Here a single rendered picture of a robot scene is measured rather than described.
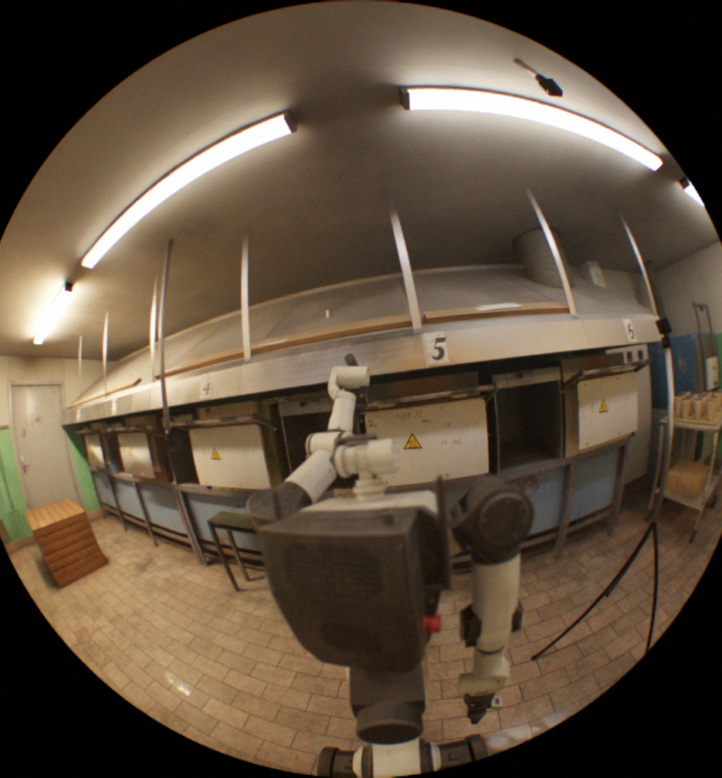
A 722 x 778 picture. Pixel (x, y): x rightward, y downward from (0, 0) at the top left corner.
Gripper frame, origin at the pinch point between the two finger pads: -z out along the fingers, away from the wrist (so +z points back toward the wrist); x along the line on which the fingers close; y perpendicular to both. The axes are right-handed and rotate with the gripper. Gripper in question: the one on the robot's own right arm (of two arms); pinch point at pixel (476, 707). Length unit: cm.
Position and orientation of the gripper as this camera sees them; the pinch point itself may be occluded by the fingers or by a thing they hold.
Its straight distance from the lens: 104.1
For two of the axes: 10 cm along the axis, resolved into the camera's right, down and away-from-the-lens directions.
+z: -1.7, -9.8, 0.8
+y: -9.4, 1.9, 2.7
